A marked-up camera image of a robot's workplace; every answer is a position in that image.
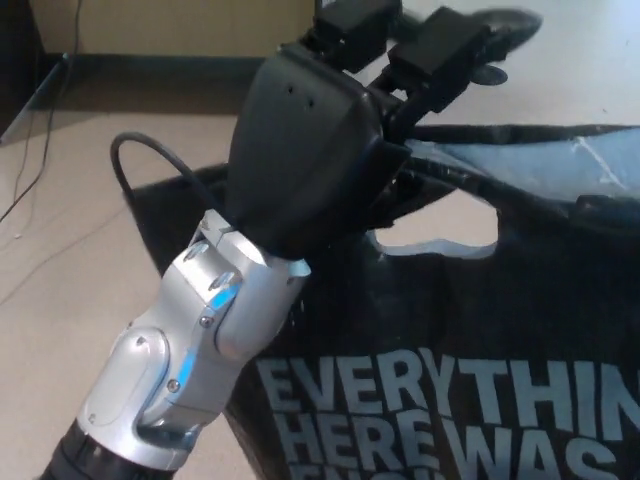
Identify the black printed plastic bag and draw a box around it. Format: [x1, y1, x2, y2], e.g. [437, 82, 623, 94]
[122, 122, 640, 480]

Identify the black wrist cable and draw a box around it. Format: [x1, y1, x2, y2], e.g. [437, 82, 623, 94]
[110, 131, 236, 222]

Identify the thin white cable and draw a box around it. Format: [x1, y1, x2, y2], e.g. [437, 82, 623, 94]
[0, 112, 41, 251]

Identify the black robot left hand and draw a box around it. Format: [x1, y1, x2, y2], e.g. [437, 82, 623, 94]
[227, 0, 544, 261]

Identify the thin grey cable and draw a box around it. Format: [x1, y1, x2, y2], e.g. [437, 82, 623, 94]
[0, 199, 131, 306]

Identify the light blue plastic lining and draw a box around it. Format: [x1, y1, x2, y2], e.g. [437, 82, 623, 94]
[407, 133, 640, 204]

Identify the desk with tan panel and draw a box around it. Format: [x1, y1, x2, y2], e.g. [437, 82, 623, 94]
[0, 0, 321, 146]

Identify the black power cable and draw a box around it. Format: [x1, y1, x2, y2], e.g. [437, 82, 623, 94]
[0, 0, 85, 224]

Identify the black round floor cover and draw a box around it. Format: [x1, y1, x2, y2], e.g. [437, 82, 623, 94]
[472, 64, 509, 87]

